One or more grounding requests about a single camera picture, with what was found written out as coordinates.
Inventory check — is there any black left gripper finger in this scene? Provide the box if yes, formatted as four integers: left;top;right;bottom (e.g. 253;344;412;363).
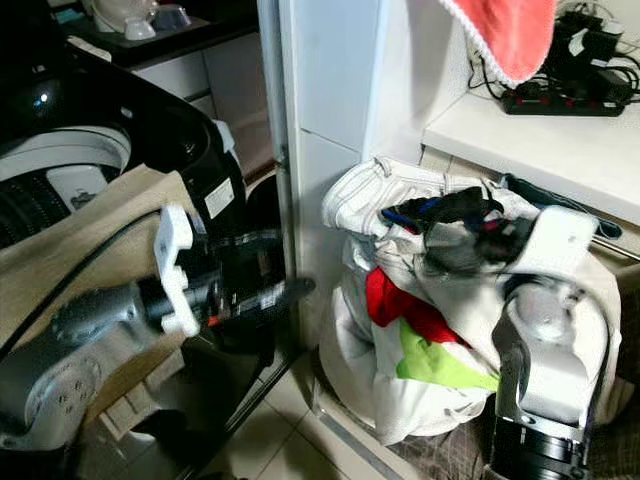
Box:
228;227;287;253
250;277;317;320

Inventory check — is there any beige cloth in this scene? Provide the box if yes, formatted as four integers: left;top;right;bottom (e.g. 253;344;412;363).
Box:
0;163;211;456

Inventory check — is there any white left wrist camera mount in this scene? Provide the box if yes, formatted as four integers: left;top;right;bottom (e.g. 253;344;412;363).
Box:
155;204;203;338

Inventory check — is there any coral towel with white trim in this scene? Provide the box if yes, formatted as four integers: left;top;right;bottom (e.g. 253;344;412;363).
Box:
438;0;559;85

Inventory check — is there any small white bowl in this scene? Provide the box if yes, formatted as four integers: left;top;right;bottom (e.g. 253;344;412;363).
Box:
124;18;159;41

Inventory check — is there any black top-loading washing machine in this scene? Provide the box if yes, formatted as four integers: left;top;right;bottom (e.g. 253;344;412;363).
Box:
0;45;301;480

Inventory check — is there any brown patterned rug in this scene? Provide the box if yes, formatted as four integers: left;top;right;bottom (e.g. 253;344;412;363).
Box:
400;400;640;480

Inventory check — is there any white laundry bag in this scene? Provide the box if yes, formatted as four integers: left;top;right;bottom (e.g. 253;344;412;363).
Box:
315;158;623;446

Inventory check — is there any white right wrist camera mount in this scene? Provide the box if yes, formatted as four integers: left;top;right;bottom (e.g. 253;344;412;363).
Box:
508;205;603;286

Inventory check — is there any grey-blue bowl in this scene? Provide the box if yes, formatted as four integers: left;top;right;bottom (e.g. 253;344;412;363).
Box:
155;5;193;31

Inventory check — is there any black power strip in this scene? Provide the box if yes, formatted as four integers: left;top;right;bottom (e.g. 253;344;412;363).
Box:
500;85;636;118

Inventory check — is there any lime green garment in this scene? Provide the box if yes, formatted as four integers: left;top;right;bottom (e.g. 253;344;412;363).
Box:
395;320;501;391

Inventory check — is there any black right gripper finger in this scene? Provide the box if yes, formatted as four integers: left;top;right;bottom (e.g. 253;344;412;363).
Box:
422;188;503;227
428;235;501;277

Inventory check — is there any white shelf cabinet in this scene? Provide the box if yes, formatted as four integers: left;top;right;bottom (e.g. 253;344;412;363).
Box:
255;0;640;351

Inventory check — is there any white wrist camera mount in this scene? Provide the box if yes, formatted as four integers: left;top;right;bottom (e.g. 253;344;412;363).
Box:
508;205;603;286
155;204;203;338

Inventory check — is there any red garment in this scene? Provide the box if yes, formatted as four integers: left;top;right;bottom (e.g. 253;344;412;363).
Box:
365;266;466;346

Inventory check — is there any dark teal basket rim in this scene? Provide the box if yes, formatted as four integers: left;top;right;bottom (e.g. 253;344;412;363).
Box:
500;173;640;263

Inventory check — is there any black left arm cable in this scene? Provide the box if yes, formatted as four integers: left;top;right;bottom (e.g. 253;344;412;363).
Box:
0;210;163;353

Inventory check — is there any white kettle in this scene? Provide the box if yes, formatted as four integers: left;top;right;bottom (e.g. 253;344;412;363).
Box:
88;0;161;33

